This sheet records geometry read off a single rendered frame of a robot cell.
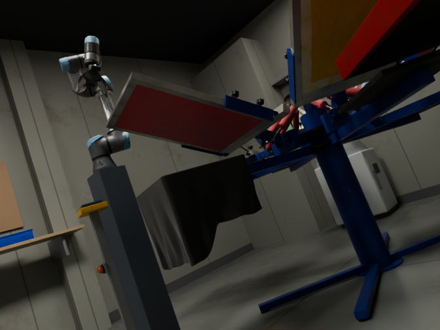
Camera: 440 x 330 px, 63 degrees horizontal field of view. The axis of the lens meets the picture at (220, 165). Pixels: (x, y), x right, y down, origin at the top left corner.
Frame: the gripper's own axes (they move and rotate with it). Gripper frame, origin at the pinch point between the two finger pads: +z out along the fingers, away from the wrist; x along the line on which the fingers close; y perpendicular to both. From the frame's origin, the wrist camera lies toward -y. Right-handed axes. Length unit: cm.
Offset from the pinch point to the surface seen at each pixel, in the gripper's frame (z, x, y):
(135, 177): -46, -105, 302
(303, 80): 4, -94, -53
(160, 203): 58, -30, -10
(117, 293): 97, -14, 10
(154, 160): -76, -135, 312
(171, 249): 79, -38, -1
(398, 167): -18, -404, 114
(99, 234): 69, -6, 10
